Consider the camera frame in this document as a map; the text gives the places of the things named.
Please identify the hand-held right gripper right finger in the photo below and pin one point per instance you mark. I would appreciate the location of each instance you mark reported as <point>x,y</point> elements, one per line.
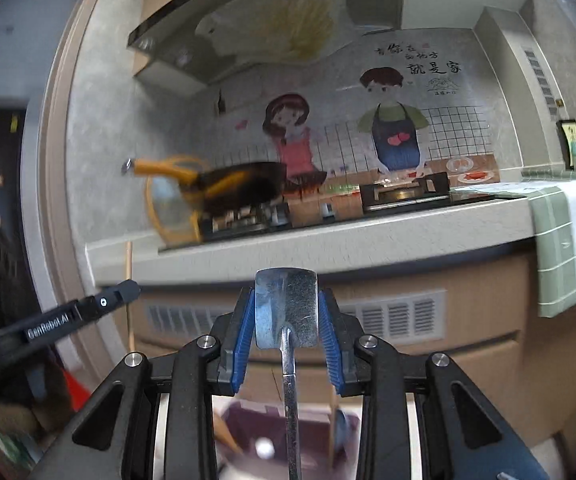
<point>329,340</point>

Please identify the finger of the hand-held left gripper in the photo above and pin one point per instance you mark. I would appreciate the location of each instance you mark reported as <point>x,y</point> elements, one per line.
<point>92,305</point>

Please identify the green checked towel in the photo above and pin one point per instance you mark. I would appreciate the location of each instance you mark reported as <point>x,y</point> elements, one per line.
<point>553,260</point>

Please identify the black gas stove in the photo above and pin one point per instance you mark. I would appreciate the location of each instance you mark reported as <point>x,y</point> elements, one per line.
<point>408,192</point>

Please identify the wooden spoon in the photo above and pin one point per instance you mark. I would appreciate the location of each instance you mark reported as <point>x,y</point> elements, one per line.
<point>227,435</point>

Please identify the small wall vent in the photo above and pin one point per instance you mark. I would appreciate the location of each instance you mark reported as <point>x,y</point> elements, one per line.
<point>543,80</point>

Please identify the maroon plastic utensil holder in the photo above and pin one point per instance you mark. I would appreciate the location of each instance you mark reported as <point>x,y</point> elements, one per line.
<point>248,420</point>

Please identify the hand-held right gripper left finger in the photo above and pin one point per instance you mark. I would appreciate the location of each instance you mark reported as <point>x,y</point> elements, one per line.
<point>245,340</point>

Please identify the cartoon wall poster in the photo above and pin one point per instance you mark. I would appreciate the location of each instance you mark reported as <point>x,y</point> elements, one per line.
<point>343,90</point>

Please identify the range hood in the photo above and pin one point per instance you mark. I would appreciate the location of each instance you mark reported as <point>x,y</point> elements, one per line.
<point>207,55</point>

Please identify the black box with yellow label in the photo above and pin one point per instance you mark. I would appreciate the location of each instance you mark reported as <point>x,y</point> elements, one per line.
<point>565,135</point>

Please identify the shovel-shaped metal spoon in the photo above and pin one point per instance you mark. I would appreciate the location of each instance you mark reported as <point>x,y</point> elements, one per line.
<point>288,305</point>

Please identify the blue plastic spoon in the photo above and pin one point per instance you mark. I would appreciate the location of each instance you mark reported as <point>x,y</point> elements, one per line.
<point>342,422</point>

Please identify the stone kitchen countertop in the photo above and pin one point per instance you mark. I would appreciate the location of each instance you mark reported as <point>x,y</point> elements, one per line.
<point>368,240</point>

